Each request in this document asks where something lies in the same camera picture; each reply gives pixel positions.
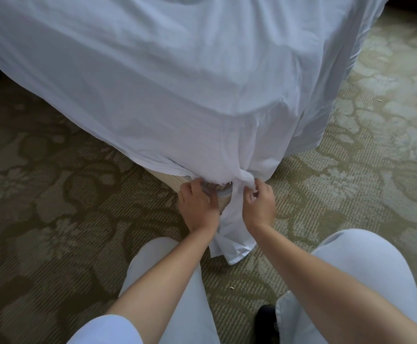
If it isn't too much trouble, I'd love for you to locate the person's right forearm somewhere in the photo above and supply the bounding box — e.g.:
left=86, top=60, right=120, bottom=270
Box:
left=249, top=224, right=417, bottom=344

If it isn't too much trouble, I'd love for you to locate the person's white shirt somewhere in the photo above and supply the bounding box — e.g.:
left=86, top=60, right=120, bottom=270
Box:
left=65, top=313, right=145, bottom=344

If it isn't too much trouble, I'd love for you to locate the person's left forearm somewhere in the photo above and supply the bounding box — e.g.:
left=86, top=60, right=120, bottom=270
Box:
left=105, top=224, right=218, bottom=344

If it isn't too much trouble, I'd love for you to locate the person's left hand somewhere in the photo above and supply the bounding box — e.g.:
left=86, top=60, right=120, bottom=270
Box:
left=176, top=177, right=222, bottom=234

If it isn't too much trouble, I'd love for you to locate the person's black right shoe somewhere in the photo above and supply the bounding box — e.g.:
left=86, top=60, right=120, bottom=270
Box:
left=253, top=303, right=282, bottom=344

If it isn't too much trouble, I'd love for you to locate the white bed sheet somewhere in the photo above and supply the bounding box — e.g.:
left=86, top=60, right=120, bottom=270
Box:
left=0, top=0, right=393, bottom=267

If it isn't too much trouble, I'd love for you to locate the person's right hand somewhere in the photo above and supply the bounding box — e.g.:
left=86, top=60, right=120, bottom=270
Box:
left=241, top=177, right=277, bottom=236

